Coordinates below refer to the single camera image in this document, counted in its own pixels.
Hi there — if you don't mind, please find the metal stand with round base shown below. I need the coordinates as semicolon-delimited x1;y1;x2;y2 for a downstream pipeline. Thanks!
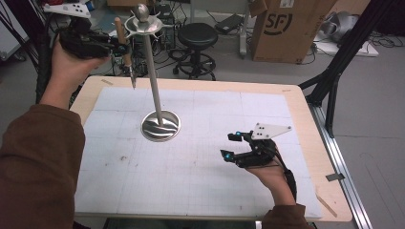
123;3;181;142

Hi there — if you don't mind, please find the grey bag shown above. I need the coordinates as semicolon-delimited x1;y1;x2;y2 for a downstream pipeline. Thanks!
318;10;361;45

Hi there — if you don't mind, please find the aluminium rail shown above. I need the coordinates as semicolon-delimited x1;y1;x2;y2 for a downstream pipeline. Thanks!
306;103;374;229

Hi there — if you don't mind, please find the grey tape strip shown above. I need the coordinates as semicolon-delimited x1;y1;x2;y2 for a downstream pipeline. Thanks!
325;172;346;182

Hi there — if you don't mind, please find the white flat board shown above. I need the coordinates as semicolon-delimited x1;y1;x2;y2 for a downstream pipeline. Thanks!
313;32;380;58

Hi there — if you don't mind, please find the black round stool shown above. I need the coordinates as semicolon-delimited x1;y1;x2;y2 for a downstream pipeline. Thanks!
167;22;222;81

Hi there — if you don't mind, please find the white grid mat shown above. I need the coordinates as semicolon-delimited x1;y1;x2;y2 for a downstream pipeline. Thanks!
75;86;325;219

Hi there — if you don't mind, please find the white stand leg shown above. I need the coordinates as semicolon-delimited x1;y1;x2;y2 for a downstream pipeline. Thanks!
238;0;252;60

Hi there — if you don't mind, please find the black tripod stand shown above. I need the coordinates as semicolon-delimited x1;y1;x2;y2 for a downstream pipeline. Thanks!
298;0;405;139

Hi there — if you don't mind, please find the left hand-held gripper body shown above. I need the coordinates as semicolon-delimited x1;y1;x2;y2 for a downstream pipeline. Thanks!
42;3;113;60

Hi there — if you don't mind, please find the black flat device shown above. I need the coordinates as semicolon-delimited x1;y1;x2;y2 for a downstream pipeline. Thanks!
214;13;245;35

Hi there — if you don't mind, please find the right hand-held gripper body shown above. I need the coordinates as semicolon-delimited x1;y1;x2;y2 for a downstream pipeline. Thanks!
235;122;293;169

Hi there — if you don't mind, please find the person's right hand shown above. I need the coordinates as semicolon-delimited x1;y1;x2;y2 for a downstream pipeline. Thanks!
245;160;296;205

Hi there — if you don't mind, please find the person's left hand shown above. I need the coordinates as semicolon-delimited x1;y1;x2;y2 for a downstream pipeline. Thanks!
47;33;111;106

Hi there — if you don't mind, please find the thin wooden stick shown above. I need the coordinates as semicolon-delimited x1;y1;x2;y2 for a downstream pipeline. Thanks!
314;194;339;219

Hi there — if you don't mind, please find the brown cardboard box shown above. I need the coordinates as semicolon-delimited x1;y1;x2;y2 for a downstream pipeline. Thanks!
248;0;339;65

